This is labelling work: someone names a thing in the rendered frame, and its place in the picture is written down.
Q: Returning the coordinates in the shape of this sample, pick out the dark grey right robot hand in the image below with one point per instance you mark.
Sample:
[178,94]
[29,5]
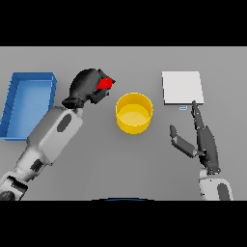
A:
[207,143]

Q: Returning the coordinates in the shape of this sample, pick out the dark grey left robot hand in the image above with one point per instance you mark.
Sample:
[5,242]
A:
[84,84]

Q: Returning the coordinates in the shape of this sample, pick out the red beaker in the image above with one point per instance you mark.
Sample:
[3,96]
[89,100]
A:
[104,83]

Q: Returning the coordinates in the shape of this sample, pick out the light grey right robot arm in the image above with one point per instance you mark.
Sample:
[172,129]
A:
[214,188]

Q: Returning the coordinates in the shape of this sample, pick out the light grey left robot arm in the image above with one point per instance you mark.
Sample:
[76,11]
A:
[48,138]

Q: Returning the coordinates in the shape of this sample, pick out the yellow bowl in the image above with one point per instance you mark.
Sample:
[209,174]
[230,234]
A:
[134,113]

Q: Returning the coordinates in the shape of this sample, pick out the pale square measuring scale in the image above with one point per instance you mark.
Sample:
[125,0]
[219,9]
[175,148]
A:
[182,87]

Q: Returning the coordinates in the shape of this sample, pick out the blue tray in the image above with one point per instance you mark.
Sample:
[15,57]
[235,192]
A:
[27,104]

